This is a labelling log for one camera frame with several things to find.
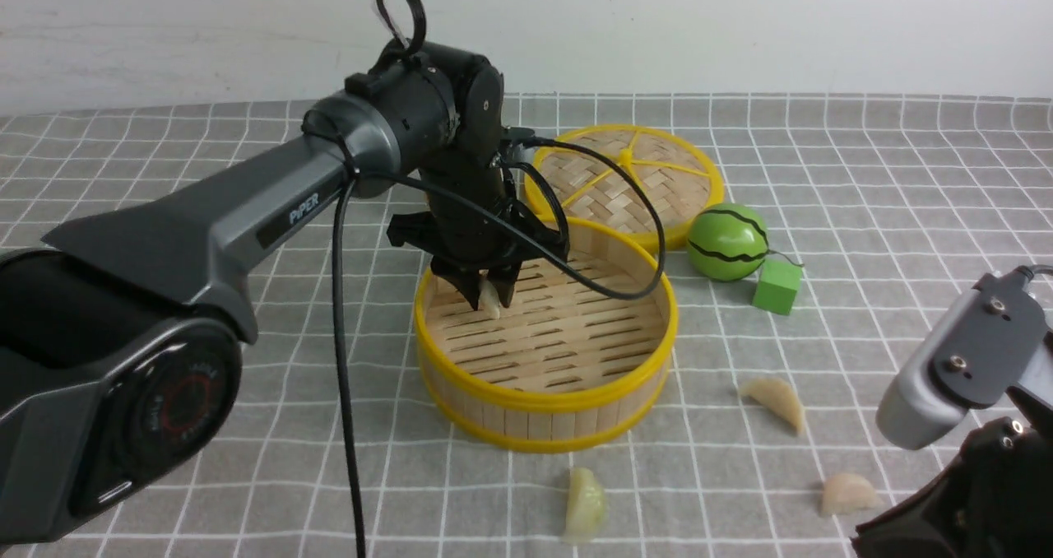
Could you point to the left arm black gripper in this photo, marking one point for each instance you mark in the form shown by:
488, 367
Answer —
474, 222

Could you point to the greenish dumpling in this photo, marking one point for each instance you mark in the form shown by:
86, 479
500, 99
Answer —
587, 507

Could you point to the pale dumpling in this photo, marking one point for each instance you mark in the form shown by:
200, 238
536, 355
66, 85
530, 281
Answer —
847, 493
779, 397

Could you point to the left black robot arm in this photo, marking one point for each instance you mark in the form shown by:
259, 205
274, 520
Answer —
122, 336

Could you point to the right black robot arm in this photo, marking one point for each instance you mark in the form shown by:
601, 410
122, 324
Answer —
993, 500

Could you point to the bamboo steamer tray yellow rim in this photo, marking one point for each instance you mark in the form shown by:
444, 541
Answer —
562, 369

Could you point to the green toy watermelon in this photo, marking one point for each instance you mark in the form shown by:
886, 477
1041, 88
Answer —
727, 242

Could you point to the green cube block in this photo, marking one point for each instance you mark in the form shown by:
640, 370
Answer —
777, 287

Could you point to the grey checked tablecloth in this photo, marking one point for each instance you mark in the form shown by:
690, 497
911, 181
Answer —
894, 204

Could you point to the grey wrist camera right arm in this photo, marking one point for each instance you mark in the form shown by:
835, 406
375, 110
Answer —
993, 342

